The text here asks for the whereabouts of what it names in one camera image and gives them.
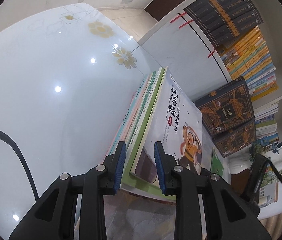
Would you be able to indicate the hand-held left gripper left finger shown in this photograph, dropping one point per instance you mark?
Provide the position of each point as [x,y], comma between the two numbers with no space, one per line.
[120,166]

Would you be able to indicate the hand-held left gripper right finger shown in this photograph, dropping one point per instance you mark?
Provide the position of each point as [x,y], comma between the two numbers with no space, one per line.
[159,166]

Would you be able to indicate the white book orange figure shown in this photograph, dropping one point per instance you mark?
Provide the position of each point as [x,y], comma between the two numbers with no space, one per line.
[178,120]

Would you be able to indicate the stack of thin books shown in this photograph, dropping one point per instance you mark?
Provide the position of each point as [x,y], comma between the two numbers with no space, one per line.
[138,115]

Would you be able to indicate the row of yellow orange books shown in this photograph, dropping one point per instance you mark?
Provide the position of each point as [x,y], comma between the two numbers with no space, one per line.
[251,65]

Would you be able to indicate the white ribbed vase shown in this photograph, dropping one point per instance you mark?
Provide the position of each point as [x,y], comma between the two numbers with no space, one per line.
[239,167]

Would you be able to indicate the white cardboard box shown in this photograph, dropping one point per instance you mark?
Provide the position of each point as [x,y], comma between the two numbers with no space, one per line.
[268,195]

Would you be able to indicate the blue and white artificial flowers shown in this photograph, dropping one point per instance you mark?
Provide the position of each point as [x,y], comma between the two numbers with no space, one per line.
[266,146]

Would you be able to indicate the green book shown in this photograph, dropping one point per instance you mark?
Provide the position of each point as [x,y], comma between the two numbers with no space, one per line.
[217,165]

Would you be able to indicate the row of dark blue volumes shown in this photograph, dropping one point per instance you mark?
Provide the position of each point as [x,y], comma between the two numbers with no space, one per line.
[226,15]

